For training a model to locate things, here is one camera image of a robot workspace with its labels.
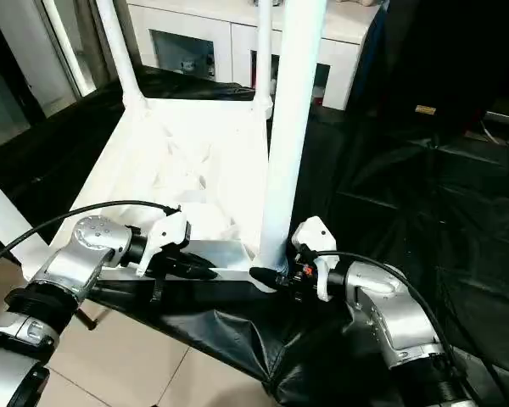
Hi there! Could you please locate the grey curtain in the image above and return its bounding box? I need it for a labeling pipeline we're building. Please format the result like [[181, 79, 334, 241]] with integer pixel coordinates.
[[84, 0, 148, 86]]

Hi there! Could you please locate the white plastic table top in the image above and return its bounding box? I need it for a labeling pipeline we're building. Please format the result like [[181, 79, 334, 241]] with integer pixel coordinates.
[[20, 95, 289, 293]]

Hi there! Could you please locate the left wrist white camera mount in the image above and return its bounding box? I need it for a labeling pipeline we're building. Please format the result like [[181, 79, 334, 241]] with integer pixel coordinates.
[[137, 209, 192, 279]]

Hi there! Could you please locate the black backdrop cloth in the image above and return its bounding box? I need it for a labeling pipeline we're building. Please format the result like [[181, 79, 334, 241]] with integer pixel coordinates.
[[347, 0, 509, 128]]

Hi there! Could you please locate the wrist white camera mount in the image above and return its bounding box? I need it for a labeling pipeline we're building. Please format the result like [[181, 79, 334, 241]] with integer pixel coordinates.
[[290, 215, 338, 301], [137, 209, 192, 279]]

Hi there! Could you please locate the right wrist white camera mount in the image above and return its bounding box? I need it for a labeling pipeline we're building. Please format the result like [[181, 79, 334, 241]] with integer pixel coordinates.
[[290, 215, 338, 301]]

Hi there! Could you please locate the black shiny mat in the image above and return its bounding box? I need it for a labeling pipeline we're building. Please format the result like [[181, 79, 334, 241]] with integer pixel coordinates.
[[0, 63, 509, 407]]

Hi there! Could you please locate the long black bar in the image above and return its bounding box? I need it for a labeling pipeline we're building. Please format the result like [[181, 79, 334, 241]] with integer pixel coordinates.
[[485, 110, 509, 128]]

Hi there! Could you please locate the white glass-door cabinet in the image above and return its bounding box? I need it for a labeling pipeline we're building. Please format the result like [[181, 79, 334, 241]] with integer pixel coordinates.
[[126, 0, 381, 110]]

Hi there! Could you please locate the white plastic table leg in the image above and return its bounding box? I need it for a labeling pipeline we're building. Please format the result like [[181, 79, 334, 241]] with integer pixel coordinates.
[[256, 0, 328, 272], [93, 0, 149, 118], [253, 0, 277, 120], [0, 169, 52, 281]]

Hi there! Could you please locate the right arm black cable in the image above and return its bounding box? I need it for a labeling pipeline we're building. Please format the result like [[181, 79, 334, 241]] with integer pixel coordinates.
[[299, 245, 500, 407]]

